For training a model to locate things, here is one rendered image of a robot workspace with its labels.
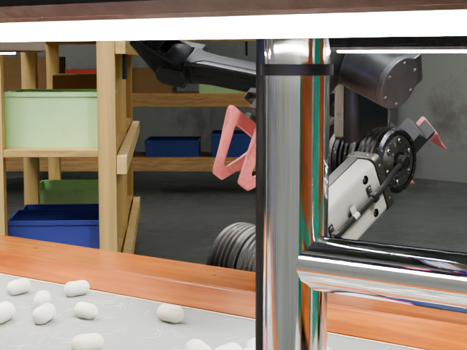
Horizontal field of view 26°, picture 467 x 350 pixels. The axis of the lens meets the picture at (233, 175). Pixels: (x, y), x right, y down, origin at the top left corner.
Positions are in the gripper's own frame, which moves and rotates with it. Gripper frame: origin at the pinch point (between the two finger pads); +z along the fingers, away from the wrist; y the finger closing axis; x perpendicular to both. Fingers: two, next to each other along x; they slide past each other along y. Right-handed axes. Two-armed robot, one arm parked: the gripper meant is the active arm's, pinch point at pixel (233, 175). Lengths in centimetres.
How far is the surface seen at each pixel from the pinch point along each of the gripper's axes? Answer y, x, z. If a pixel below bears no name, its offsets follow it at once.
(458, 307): -73, 14, 6
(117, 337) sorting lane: 1.7, -1.3, 21.1
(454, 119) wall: 658, -324, -216
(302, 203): -69, 18, 6
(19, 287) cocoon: 23.6, 5.9, 25.6
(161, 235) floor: 473, -132, 10
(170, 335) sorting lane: 0.9, -5.6, 17.5
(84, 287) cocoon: 21.2, -0.1, 20.7
